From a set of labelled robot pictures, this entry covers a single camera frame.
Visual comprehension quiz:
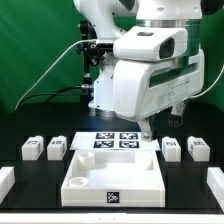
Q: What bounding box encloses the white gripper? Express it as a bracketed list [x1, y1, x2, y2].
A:
[113, 50, 204, 142]

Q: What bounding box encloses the white square tabletop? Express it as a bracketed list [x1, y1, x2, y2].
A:
[61, 150, 165, 207]

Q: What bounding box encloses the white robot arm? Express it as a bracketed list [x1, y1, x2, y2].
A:
[73, 0, 224, 141]

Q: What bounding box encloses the white right obstacle block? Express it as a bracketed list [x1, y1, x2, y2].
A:
[207, 167, 224, 212]

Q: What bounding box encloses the white obstacle block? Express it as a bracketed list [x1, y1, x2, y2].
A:
[0, 167, 15, 204]
[207, 167, 224, 212]

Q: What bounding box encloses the white sheet with tags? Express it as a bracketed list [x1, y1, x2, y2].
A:
[70, 132, 160, 151]

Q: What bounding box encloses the white left obstacle block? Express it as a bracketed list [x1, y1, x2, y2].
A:
[0, 167, 15, 204]

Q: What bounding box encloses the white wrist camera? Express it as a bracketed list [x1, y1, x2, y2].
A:
[113, 26, 188, 62]

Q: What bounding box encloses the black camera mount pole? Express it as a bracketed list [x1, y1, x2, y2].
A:
[77, 21, 115, 109]

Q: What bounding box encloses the white front rail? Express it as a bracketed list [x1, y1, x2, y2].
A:
[0, 213, 224, 224]

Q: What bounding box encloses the black cable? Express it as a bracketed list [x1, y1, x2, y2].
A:
[16, 84, 94, 109]

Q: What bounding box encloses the white cable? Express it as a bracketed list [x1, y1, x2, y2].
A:
[14, 38, 98, 111]

